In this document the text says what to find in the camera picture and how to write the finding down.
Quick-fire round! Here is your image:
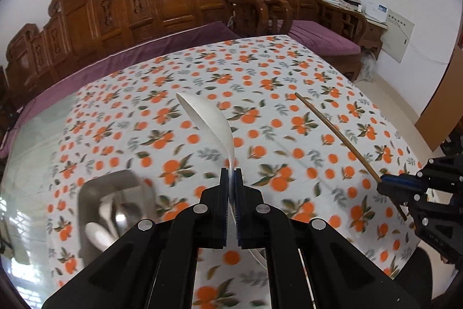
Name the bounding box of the metal spoon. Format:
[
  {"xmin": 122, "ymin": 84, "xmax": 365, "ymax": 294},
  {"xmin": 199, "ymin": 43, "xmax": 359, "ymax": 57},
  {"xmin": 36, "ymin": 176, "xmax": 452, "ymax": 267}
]
[{"xmin": 98, "ymin": 196, "xmax": 142, "ymax": 238}]

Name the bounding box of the metal rectangular tray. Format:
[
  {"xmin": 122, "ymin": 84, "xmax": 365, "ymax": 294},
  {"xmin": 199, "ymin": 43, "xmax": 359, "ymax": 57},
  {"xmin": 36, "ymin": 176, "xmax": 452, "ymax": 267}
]
[{"xmin": 77, "ymin": 169, "xmax": 159, "ymax": 265}]

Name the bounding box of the dark brown wooden chopstick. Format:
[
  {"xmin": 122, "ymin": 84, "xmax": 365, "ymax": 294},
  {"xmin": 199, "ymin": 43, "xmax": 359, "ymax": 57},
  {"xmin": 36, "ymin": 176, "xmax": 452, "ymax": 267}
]
[{"xmin": 294, "ymin": 92, "xmax": 381, "ymax": 183}]

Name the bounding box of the large white rice paddle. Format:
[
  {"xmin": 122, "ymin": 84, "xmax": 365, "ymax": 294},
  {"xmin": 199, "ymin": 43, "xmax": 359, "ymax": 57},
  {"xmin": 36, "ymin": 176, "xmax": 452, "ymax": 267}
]
[{"xmin": 175, "ymin": 92, "xmax": 239, "ymax": 180}]

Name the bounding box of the orange-print tablecloth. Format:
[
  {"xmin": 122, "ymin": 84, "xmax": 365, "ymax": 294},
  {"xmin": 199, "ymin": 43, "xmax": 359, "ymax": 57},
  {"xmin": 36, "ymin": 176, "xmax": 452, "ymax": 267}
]
[{"xmin": 47, "ymin": 35, "xmax": 420, "ymax": 288}]

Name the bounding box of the white electrical box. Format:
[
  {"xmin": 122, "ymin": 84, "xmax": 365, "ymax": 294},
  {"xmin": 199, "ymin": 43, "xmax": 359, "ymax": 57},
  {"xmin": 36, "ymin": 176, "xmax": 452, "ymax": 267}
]
[{"xmin": 381, "ymin": 9, "xmax": 415, "ymax": 63}]

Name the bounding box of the purple armchair cushion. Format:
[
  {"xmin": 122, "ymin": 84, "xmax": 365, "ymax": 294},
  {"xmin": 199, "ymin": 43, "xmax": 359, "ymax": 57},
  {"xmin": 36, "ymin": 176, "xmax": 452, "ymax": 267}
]
[{"xmin": 287, "ymin": 20, "xmax": 361, "ymax": 57}]

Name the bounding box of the wooden side table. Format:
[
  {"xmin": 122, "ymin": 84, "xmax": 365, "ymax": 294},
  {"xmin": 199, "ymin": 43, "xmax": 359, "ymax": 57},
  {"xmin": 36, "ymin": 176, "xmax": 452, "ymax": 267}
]
[{"xmin": 340, "ymin": 0, "xmax": 388, "ymax": 59}]

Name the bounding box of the purple sofa cushion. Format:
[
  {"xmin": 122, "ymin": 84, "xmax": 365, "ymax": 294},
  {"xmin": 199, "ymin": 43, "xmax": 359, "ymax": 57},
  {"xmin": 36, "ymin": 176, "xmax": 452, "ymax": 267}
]
[{"xmin": 1, "ymin": 22, "xmax": 238, "ymax": 158}]

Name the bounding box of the carved wooden sofa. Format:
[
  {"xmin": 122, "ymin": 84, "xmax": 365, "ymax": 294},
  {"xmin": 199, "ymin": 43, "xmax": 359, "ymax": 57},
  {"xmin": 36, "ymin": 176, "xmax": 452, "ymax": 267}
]
[{"xmin": 0, "ymin": 0, "xmax": 269, "ymax": 104}]

